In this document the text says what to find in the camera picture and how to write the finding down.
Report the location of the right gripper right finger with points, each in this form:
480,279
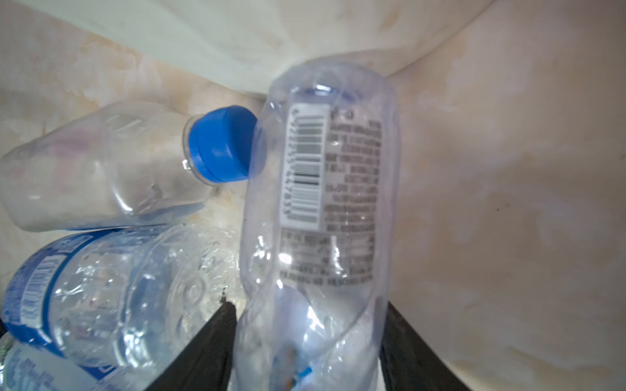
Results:
408,363

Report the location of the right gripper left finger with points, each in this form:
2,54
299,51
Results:
206,362

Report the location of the blue label bottle white cap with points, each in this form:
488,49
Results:
124,298

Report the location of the clear bottle blue cap tall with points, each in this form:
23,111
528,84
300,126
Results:
317,233

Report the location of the clear bottle blue cap crushed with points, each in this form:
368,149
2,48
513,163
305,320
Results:
127,164

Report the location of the cream ribbed trash bin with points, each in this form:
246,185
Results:
245,45

